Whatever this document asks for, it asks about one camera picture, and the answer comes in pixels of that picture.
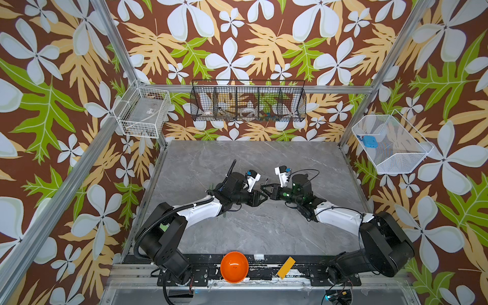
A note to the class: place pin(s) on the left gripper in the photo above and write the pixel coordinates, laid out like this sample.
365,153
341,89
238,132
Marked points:
255,201

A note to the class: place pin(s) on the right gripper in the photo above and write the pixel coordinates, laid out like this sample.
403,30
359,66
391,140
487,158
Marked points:
280,192

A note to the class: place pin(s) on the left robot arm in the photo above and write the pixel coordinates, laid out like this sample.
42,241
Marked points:
159,237

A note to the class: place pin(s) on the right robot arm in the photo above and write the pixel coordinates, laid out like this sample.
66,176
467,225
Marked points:
383,245

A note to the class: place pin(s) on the yellow block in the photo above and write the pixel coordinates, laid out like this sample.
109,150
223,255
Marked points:
286,267

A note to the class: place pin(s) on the orange bowl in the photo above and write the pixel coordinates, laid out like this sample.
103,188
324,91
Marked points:
234,267

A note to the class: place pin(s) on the blue object in basket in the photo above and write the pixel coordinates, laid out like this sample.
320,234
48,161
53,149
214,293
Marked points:
370,142

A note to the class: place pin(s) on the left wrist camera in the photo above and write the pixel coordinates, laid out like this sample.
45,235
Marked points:
251,178

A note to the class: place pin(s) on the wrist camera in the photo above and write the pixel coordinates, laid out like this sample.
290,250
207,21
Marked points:
283,173
251,178

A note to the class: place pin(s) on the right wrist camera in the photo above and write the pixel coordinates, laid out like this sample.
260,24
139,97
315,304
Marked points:
283,173

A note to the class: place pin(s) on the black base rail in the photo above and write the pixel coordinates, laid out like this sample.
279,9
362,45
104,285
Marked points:
206,267

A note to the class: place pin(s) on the black wire basket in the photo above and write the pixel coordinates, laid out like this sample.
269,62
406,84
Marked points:
247,100

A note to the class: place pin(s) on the white wire basket right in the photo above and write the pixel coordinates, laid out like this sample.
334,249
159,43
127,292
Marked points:
402,147

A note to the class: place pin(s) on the white wire basket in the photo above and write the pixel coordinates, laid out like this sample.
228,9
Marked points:
402,147
142,111

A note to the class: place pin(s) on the white wire basket left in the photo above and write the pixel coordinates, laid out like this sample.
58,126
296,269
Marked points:
142,111

